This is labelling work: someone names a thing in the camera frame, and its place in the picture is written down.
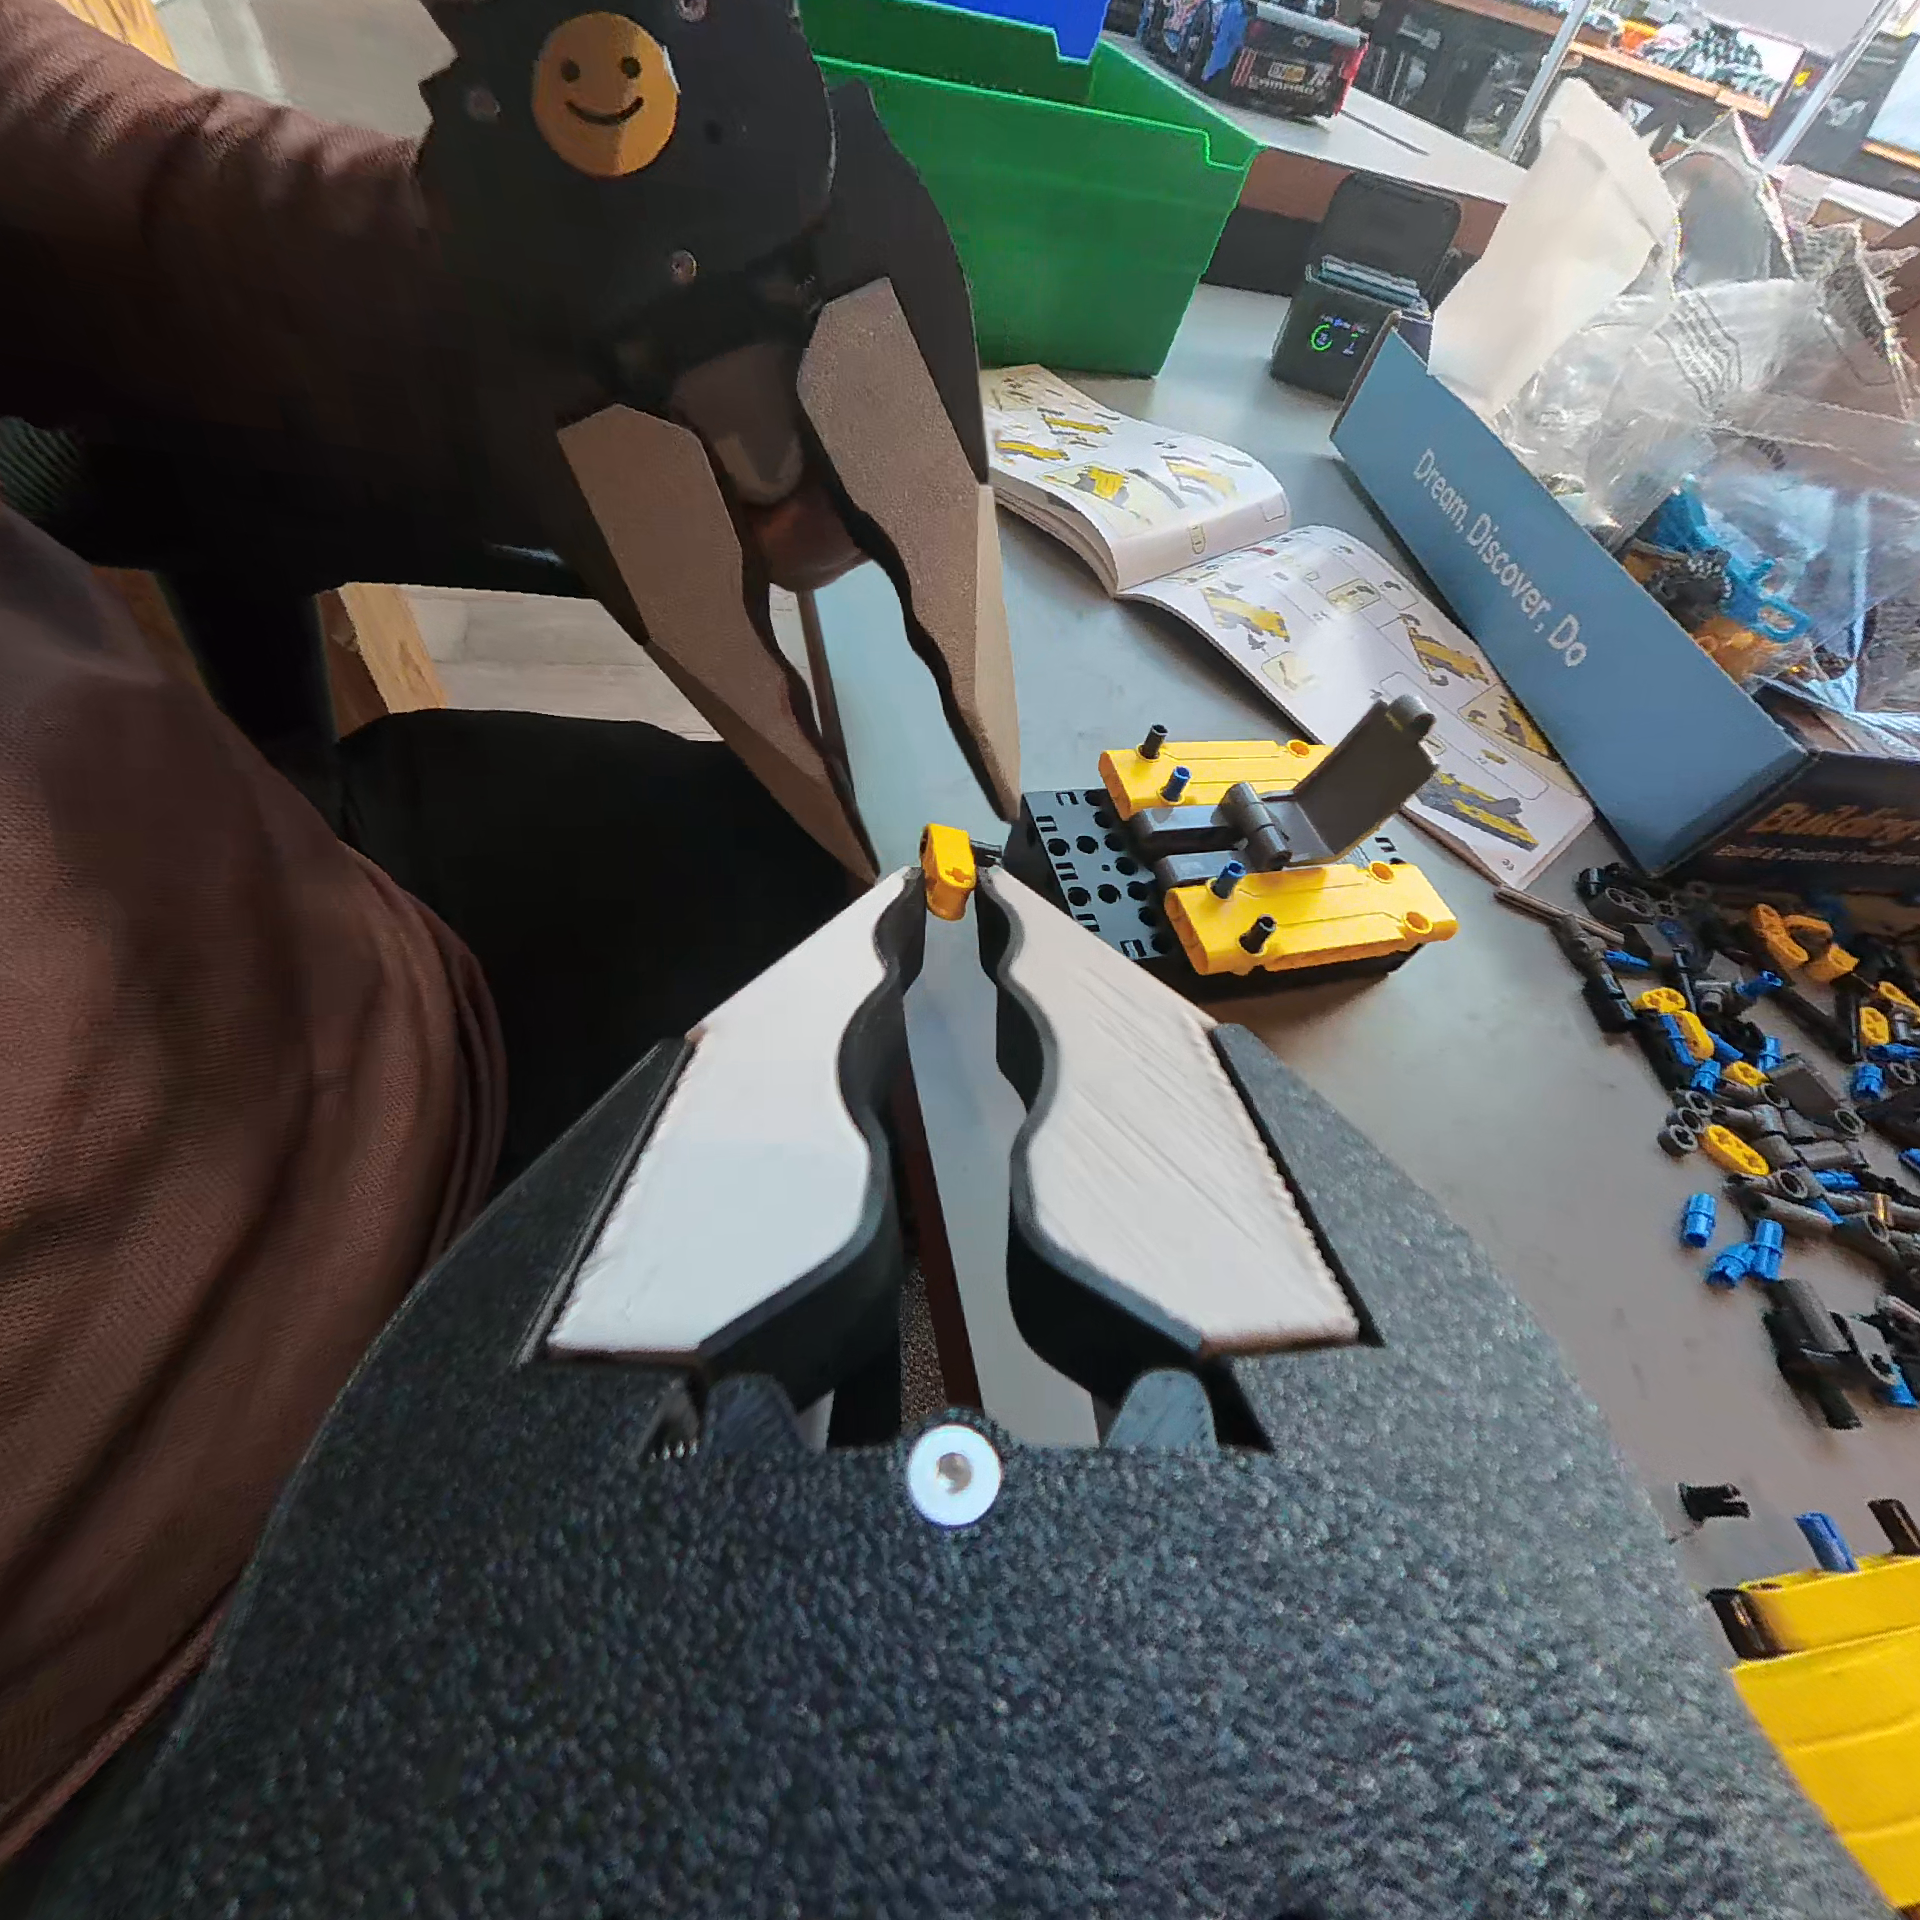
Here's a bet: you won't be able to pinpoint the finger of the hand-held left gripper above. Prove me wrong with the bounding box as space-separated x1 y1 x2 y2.
558 402 881 884
795 274 1025 826

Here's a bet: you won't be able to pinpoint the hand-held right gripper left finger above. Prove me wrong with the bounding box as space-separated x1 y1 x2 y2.
545 864 932 1384

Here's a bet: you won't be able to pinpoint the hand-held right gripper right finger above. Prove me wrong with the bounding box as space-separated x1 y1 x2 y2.
973 864 1361 1399

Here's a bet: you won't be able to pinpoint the person's left forearm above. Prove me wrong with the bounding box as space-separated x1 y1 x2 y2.
0 0 496 510

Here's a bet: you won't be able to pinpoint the grey desk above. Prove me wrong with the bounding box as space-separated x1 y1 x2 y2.
818 286 1920 1652

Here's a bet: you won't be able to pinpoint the person's left hand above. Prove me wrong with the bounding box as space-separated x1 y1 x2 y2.
666 337 881 596

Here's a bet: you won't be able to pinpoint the green storage bin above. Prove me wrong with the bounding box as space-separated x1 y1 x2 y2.
801 0 1265 379

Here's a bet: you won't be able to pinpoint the person's dark trousers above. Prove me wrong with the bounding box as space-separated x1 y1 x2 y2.
328 704 885 1186

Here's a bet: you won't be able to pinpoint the black block with yellow panels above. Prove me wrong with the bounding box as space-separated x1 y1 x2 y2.
1003 694 1459 1003

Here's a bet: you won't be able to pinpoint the blue storage bin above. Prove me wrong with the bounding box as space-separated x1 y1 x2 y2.
961 0 1111 64

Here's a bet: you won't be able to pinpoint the instruction booklet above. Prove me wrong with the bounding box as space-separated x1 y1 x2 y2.
983 362 1596 892

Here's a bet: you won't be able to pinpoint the dark toy car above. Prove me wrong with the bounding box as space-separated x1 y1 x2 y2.
1139 0 1372 126

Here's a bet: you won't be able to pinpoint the person's brown shirt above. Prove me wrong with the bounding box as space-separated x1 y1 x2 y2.
0 502 512 1862

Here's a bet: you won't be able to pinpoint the pile of small building pieces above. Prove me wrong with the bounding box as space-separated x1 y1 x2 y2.
1491 863 1920 1576

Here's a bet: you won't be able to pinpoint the blue cardboard kit box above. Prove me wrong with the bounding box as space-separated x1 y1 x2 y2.
1328 326 1920 892

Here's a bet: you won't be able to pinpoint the white paper bag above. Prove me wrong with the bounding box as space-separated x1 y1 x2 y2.
1428 77 1681 419

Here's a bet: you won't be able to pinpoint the yellow vehicle hood assembly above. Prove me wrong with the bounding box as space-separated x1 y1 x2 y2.
1705 1550 1920 1906

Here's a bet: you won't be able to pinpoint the bundle of clear plastic bags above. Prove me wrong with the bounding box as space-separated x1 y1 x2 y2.
1499 112 1920 722

